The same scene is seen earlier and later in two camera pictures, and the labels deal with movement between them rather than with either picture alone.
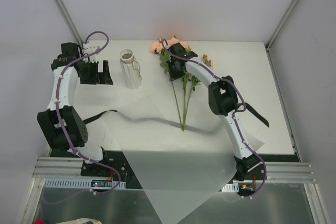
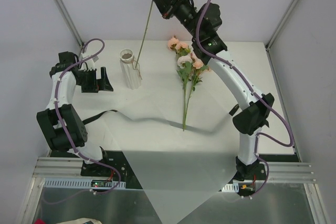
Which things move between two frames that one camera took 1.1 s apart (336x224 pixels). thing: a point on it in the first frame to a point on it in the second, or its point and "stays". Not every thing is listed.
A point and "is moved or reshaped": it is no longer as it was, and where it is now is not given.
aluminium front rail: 52,167 stays
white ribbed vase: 130,68 stays
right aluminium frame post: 269,45 stays
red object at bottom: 39,221 stays
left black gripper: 95,81 to 94,81
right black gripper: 175,73 to 175,2
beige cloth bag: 82,221 stays
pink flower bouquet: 171,53 is moved or reshaped
